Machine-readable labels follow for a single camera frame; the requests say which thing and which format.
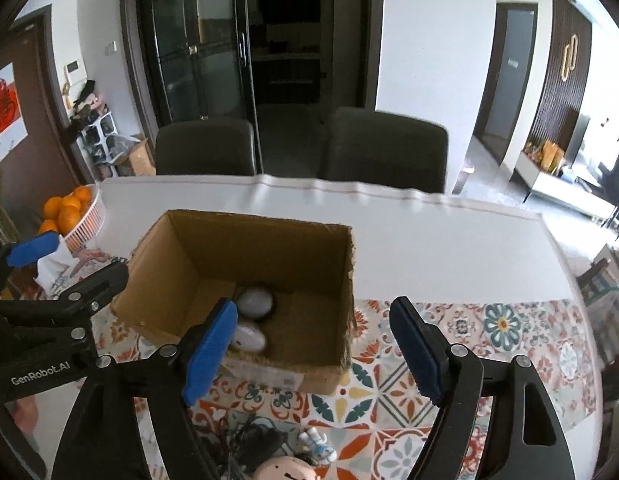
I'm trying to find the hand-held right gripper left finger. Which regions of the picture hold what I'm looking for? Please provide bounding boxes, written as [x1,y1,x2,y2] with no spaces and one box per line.
[52,297,240,480]

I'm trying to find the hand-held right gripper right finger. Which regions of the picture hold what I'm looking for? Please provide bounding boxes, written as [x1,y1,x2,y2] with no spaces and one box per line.
[389,296,577,480]

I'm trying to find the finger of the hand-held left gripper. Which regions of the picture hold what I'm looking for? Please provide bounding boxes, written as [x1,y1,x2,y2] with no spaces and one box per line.
[0,231,60,302]
[36,261,129,338]

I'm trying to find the black cable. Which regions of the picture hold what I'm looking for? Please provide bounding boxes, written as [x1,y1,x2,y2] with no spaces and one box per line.
[209,412,287,476]

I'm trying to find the brown cardboard box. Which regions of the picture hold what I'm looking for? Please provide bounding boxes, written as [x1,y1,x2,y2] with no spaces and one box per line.
[110,209,357,395]

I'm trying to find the white round objects in box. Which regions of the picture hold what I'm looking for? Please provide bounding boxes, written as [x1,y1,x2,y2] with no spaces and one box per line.
[236,286,276,322]

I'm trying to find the floral fabric tissue cover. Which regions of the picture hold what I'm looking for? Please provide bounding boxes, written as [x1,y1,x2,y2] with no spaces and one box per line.
[36,247,115,297]

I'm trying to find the oval white computer mouse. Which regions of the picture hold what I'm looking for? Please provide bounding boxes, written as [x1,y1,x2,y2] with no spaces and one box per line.
[228,319,269,356]

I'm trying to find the white slatted fruit basket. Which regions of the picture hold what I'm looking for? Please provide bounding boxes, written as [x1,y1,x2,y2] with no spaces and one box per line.
[59,183,106,251]

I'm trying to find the colourful patterned table mat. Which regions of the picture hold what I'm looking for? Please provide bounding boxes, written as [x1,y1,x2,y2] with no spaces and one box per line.
[89,297,597,480]

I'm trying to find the brown wooden door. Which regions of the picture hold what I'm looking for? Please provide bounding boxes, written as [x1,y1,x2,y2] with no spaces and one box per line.
[0,12,84,201]

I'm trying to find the white shoe rack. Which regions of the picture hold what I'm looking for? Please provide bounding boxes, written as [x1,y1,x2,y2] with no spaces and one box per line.
[79,110,122,181]

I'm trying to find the small astronaut figurine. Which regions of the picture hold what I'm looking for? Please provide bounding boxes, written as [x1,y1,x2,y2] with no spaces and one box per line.
[298,429,339,465]

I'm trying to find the bald doll head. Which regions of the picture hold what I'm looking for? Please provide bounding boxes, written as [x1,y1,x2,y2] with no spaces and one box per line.
[252,452,317,480]

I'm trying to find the small cardboard box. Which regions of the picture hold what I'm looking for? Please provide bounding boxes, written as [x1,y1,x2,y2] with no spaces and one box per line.
[125,137,157,177]

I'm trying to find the plush toys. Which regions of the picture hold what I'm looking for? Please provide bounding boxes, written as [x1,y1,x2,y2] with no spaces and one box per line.
[69,80,110,121]

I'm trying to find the dark upholstered chair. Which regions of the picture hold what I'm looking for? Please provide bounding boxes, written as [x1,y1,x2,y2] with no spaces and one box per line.
[154,120,256,177]
[317,106,449,195]

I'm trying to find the white media console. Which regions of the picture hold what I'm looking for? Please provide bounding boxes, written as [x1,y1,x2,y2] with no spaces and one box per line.
[512,152,619,221]

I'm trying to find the orange gift boxes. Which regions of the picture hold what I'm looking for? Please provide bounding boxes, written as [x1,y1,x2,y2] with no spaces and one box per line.
[539,141,565,173]

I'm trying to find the black glass door cabinet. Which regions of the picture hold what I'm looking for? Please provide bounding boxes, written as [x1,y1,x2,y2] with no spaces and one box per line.
[120,0,262,173]

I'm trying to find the grey interior door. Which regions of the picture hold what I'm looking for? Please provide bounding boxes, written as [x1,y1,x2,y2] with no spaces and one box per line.
[482,5,537,141]

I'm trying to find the red wall poster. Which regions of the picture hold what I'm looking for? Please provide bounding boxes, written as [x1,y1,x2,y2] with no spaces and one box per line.
[0,62,29,162]

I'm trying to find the dark slatted wall panel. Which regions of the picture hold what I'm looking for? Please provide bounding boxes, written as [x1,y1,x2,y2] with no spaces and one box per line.
[527,0,594,151]

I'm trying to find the gold wall ornament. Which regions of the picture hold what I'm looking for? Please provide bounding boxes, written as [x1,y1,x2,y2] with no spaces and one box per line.
[561,34,579,82]

